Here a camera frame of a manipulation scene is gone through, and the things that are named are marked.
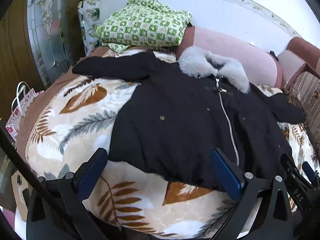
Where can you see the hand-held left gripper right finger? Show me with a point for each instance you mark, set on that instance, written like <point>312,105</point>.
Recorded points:
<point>226,175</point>

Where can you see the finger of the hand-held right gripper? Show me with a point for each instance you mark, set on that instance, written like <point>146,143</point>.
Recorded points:
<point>293,182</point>
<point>308,173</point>

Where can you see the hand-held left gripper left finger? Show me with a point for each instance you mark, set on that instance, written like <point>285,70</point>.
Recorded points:
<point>92,173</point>

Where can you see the black coat with fur collar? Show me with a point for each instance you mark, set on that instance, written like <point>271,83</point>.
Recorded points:
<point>175,120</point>

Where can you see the leaf print fleece blanket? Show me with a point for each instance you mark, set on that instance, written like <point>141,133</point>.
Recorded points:
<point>75,130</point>

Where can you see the black pole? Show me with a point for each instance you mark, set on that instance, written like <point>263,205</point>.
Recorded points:
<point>22,165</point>

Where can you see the striped floral cushion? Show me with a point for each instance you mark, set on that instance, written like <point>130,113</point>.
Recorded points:
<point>308,97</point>

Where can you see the floral paper gift bag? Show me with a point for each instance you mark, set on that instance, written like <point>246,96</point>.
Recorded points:
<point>21,107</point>

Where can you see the pink cushion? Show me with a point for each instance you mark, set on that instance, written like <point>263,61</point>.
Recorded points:
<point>296,60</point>

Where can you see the pink bolster pillow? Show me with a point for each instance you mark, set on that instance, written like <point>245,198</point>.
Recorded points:
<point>225,45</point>

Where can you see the patterned glass door panel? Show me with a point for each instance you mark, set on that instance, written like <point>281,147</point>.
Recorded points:
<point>47,30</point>

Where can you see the floral print pillow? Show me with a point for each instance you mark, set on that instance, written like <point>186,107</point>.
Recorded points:
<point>87,13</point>

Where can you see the green checked knitted blanket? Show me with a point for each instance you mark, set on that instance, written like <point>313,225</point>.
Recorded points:
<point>145,22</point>

